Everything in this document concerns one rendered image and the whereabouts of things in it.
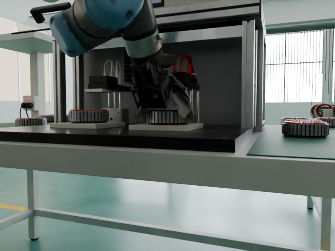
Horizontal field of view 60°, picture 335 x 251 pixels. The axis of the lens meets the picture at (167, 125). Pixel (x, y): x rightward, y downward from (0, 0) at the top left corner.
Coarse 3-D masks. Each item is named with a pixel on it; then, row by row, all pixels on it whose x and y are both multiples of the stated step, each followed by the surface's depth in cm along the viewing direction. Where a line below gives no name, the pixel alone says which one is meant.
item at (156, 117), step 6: (150, 114) 71; (156, 114) 70; (162, 114) 70; (168, 114) 69; (174, 114) 69; (150, 120) 71; (156, 120) 70; (162, 120) 70; (168, 120) 69; (174, 120) 70; (180, 120) 71; (186, 120) 72
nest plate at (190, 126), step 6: (132, 126) 70; (138, 126) 70; (144, 126) 69; (150, 126) 69; (156, 126) 68; (162, 126) 67; (168, 126) 67; (174, 126) 66; (180, 126) 66; (186, 126) 65; (192, 126) 69; (198, 126) 75
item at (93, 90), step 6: (90, 78) 88; (96, 78) 87; (102, 78) 86; (108, 78) 87; (114, 78) 90; (90, 84) 88; (96, 84) 87; (102, 84) 86; (108, 84) 86; (114, 84) 89; (90, 90) 85; (96, 90) 85; (102, 90) 84; (108, 90) 87; (114, 90) 92; (120, 90) 93; (126, 90) 96; (108, 96) 97; (114, 96) 96; (108, 102) 97; (114, 102) 96
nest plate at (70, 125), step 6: (54, 126) 78; (60, 126) 78; (66, 126) 77; (72, 126) 76; (78, 126) 76; (84, 126) 75; (90, 126) 74; (96, 126) 74; (102, 126) 76; (108, 126) 79; (114, 126) 82
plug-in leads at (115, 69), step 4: (108, 60) 96; (112, 60) 98; (116, 60) 97; (112, 64) 95; (116, 64) 94; (104, 68) 95; (116, 68) 94; (120, 68) 96; (104, 72) 95; (112, 72) 94; (116, 72) 94; (120, 72) 96; (112, 76) 94; (116, 76) 94; (120, 76) 96; (120, 80) 96; (120, 84) 96
